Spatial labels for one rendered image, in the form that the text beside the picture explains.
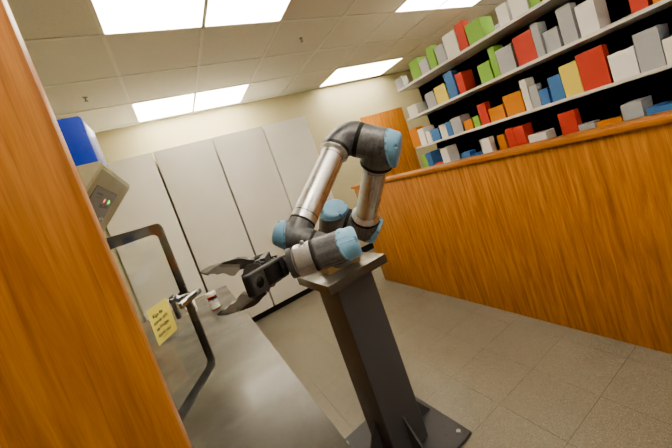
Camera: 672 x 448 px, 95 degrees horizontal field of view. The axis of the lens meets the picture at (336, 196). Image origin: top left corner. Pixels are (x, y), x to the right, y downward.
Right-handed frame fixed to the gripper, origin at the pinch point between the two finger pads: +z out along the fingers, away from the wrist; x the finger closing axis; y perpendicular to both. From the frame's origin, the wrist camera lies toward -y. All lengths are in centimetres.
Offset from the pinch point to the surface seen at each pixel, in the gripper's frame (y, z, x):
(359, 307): 64, -27, -44
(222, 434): -9.4, 3.6, -25.7
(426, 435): 70, -36, -117
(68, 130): -14.9, 4.8, 38.1
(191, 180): 275, 113, 59
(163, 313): -2.3, 10.2, -0.1
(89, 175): -17.5, 2.5, 29.3
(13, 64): -25, 0, 44
